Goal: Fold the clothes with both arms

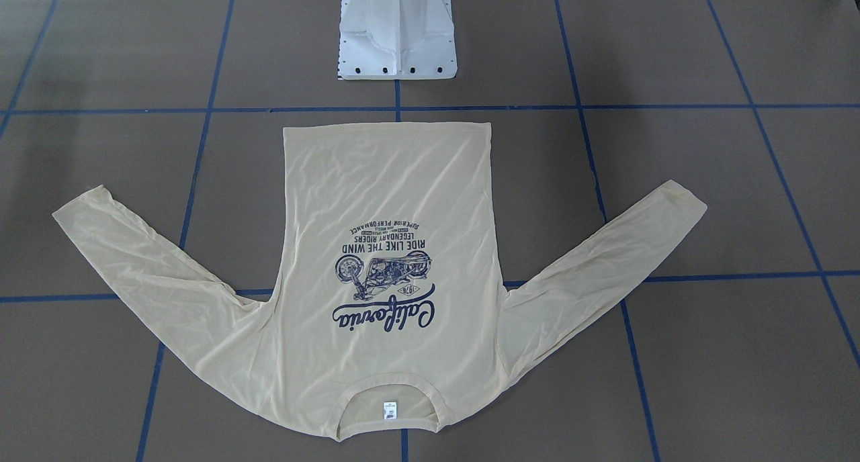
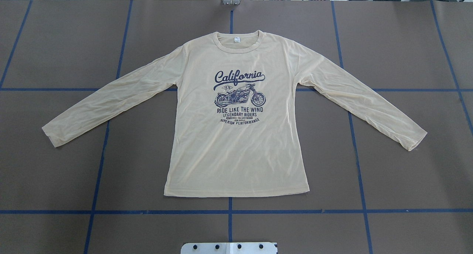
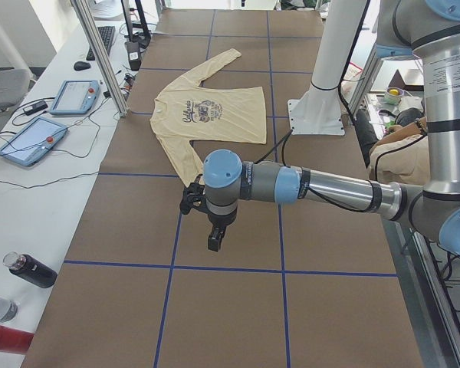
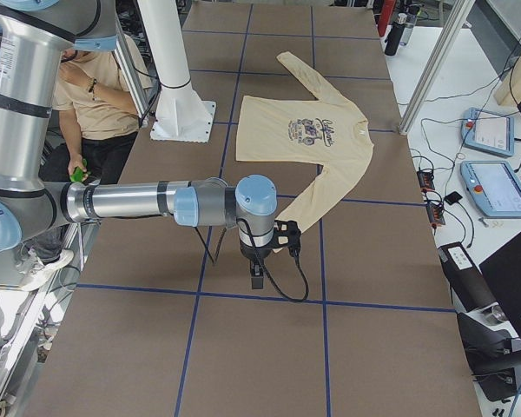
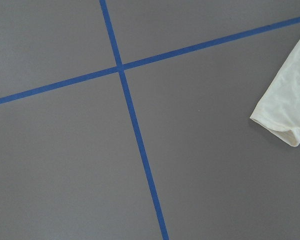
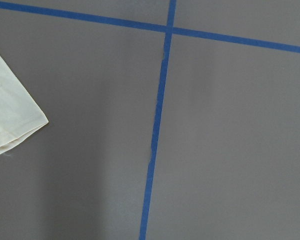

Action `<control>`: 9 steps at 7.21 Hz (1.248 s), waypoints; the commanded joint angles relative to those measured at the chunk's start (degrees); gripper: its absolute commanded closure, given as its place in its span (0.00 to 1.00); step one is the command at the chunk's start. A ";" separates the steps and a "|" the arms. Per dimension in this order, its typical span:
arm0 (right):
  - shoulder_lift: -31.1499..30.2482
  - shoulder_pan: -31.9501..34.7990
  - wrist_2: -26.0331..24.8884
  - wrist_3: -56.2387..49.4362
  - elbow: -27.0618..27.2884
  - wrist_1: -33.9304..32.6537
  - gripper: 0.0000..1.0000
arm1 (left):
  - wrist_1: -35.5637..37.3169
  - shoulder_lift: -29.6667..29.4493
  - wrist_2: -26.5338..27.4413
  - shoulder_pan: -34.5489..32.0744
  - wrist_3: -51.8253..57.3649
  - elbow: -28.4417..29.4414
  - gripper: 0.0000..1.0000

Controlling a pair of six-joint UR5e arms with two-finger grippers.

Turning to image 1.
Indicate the beige long-sleeve printed shirt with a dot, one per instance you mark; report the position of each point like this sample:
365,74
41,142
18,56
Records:
389,309

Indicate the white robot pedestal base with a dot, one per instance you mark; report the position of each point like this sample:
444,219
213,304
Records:
397,40

